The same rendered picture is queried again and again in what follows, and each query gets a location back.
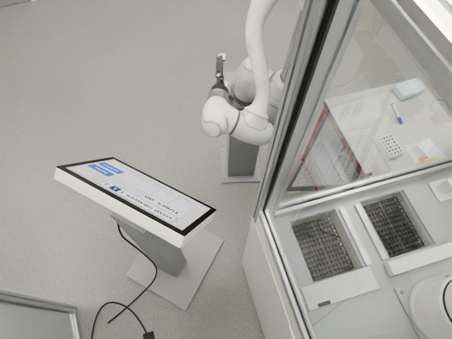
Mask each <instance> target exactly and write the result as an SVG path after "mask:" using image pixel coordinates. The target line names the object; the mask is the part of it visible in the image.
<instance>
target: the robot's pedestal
mask: <svg viewBox="0 0 452 339"><path fill-rule="evenodd" d="M259 147H260V146H259V145H253V144H249V143H246V142H243V141H240V140H238V139H236V138H235V137H232V136H231V135H227V148H226V149H220V158H221V183H241V182H260V181H261V176H260V164H259V157H258V151H259Z"/></svg>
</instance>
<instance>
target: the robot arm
mask: <svg viewBox="0 0 452 339"><path fill-rule="evenodd" d="M277 1H278V0H251V3H250V8H249V11H248V16H247V20H246V44H247V49H248V54H249V57H247V58H246V59H245V60H244V61H243V62H242V63H241V65H240V66H239V68H238V69H237V72H236V75H235V83H232V84H231V91H228V89H227V85H228V81H224V76H223V63H224V62H225V53H220V54H219V55H218V56H217V62H216V73H215V77H216V82H215V85H214V86H212V87H211V90H210V92H209V93H208V96H207V99H206V103H205V105H204V107H203V109H202V115H201V127H202V130H203V132H204V134H205V135H207V136H208V137H212V138H216V137H220V136H221V135H223V134H228V135H231V136H232V137H235V138H236V139H238V140H240V141H243V142H246V143H249V144H253V145H265V144H267V143H269V142H270V140H271V137H272V132H273V126H272V124H271V123H269V122H268V119H269V117H268V115H267V109H268V105H270V106H272V107H274V108H276V109H278V107H279V104H280V99H281V96H282V93H283V88H284V85H285V79H286V76H287V71H288V68H289V63H290V60H291V55H292V52H293V47H294V44H295V39H296V36H297V30H298V27H299V22H300V19H301V14H302V11H303V6H304V3H305V0H299V5H300V11H299V15H298V18H297V22H296V25H295V29H294V32H293V36H292V38H291V43H290V45H289V49H288V53H287V56H286V59H285V63H284V66H283V68H282V69H281V70H280V71H278V72H277V73H275V72H274V71H273V70H272V69H271V68H270V67H269V66H268V64H267V62H266V56H265V52H264V43H263V28H264V24H265V21H266V19H267V17H268V16H269V14H270V12H271V11H272V9H273V7H274V6H275V5H276V3H277ZM220 78H223V80H222V79H220ZM229 99H232V105H229ZM240 110H242V111H240Z"/></svg>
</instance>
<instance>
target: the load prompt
mask: <svg viewBox="0 0 452 339"><path fill-rule="evenodd" d="M98 184H100V185H102V186H103V187H105V188H107V189H109V190H111V191H113V192H115V193H117V194H119V195H120V196H122V197H124V198H126V199H128V200H130V201H131V202H133V203H135V204H137V205H139V206H141V207H143V208H144V209H147V210H148V211H150V212H152V213H154V214H156V215H157V216H159V217H161V218H163V219H165V220H166V221H169V222H170V223H171V222H172V221H174V220H176V219H177V217H175V216H173V215H171V214H169V213H167V212H165V211H163V210H162V209H160V208H158V207H156V206H154V205H152V204H151V203H149V202H147V201H145V200H143V199H141V198H139V197H138V196H135V195H134V194H131V193H130V192H128V191H126V190H124V189H122V188H120V187H118V186H117V185H115V184H113V183H111V182H109V181H107V180H105V181H103V182H98Z"/></svg>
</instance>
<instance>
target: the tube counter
mask: <svg viewBox="0 0 452 339"><path fill-rule="evenodd" d="M110 181H111V182H114V183H115V184H118V185H119V186H122V187H123V188H125V189H127V190H129V191H131V192H133V193H134V194H136V195H138V196H140V197H142V198H144V199H145V200H148V201H149V202H153V201H155V200H157V199H156V198H153V197H152V196H149V195H148V194H146V193H144V192H142V191H140V190H138V189H136V188H135V187H133V186H131V185H129V184H127V183H125V182H123V181H122V180H119V179H118V178H113V179H110Z"/></svg>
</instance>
